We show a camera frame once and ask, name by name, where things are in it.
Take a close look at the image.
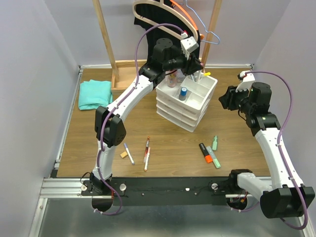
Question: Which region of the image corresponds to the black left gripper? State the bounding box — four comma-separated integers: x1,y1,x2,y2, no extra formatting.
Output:
163,50,203,77

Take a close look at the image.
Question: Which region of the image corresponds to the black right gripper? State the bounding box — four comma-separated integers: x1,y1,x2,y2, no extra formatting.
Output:
218,84,254,115

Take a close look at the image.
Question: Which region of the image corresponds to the pink capped white marker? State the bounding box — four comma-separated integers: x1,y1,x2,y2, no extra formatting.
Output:
196,63,204,82

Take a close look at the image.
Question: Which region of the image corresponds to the yellow capped white marker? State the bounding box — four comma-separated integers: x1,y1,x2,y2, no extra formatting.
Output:
197,72,211,82

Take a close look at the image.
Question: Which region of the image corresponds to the clear round clip jar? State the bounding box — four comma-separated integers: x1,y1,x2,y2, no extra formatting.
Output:
176,70,186,83

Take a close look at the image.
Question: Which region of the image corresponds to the pink capped clear bottle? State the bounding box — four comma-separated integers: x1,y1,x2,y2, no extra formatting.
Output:
166,70,178,87

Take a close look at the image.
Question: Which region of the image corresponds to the blue grey glue stick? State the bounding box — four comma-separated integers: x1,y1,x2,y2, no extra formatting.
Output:
179,87,188,101

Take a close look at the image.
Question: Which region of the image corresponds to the red clear pen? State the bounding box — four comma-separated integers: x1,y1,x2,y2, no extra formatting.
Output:
143,136,150,163

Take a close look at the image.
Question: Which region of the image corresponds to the peach capped white marker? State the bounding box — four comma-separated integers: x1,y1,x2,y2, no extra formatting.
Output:
144,147,151,172

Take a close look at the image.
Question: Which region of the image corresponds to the blue capped white marker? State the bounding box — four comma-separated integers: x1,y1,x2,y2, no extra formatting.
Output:
124,143,135,165

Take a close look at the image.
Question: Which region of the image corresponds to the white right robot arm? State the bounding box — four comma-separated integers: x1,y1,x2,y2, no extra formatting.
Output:
219,82,315,219

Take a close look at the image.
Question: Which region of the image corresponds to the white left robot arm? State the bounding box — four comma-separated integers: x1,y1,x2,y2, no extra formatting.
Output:
89,37,202,195

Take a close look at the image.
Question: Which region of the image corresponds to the orange plastic hanger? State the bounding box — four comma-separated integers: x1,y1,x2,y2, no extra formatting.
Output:
170,0,198,30

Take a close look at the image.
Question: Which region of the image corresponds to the white drawer organizer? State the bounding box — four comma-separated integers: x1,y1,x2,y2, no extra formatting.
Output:
156,76,218,132

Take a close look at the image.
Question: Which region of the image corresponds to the small green highlighter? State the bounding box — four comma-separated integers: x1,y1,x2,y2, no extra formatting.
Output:
211,135,218,151

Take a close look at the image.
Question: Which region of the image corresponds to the black hanging garment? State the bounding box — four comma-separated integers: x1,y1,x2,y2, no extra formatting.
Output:
134,0,201,75

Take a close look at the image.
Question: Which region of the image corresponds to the black orange highlighter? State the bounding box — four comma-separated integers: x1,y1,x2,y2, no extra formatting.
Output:
199,143,213,163

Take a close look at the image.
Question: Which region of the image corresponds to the grey green highlighter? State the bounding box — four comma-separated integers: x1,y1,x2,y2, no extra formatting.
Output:
206,146,221,169

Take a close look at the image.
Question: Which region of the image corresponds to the beige wooden hanger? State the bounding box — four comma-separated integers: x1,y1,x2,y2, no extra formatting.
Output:
132,0,200,49

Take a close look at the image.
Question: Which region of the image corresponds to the wooden clothes rack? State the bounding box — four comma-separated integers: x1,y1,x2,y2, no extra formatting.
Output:
93,0,222,94

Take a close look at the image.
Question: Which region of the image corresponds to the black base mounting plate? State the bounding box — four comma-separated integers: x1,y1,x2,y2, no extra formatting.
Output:
81,175,262,213

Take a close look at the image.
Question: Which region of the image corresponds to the teal folded cloth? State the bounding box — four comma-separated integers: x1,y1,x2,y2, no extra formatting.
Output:
78,79,113,111

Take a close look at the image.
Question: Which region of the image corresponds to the small tan eraser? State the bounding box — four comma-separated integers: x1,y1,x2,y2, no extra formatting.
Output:
120,152,127,158

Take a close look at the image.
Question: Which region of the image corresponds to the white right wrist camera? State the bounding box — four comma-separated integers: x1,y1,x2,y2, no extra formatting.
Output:
236,71,255,92

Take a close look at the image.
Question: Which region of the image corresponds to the blue wire hanger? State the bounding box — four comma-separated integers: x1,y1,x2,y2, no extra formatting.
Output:
181,0,221,45

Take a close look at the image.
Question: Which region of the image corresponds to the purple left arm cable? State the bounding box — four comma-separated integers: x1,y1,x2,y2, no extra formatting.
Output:
92,23,188,216

